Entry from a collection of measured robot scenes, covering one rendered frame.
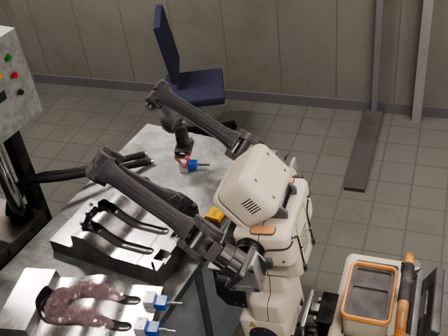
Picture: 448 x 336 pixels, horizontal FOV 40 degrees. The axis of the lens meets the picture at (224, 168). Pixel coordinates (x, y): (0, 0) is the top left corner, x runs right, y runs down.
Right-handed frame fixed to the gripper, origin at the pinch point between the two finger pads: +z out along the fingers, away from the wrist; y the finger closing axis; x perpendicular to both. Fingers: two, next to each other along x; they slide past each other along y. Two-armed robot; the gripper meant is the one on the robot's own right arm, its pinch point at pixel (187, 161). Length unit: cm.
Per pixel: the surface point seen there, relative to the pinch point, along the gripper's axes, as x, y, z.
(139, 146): -27.1, -17.4, 4.6
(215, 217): 17.7, 34.4, 0.7
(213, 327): 12, 46, 54
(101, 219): -23, 47, -9
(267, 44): 18, -181, 39
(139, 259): -5, 63, -5
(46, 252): -47, 52, 4
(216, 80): -13, -140, 42
